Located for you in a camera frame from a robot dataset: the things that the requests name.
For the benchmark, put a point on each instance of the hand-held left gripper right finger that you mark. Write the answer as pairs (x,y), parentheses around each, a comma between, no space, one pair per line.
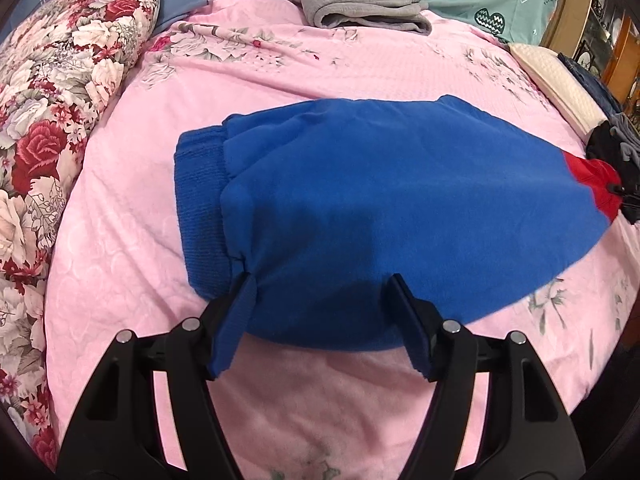
(407,320)

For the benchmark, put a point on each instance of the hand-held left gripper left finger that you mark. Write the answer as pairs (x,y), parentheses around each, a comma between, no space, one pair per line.
(235,320)

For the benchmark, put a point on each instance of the blue and red sweatshirt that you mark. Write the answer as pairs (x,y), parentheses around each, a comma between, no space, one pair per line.
(370,220)

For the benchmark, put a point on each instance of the grey folded pants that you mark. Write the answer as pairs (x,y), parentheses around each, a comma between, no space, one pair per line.
(357,0)

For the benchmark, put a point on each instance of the pink floral bed sheet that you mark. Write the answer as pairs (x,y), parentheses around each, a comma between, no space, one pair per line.
(310,160)

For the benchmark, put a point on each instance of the black cloth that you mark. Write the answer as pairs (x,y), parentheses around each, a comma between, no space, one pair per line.
(612,155)

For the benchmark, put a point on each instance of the red floral quilt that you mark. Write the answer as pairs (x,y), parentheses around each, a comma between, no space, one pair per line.
(55,110)

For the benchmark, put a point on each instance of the cream pillow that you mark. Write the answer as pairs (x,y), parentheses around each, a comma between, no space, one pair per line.
(555,80)

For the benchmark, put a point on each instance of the grey cloth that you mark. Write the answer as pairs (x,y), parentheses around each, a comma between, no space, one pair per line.
(627,132)

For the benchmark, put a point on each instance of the dark blue folded cloth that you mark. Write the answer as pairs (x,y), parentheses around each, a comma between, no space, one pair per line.
(592,85)

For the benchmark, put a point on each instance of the wooden cabinet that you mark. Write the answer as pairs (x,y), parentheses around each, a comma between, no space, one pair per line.
(597,25)

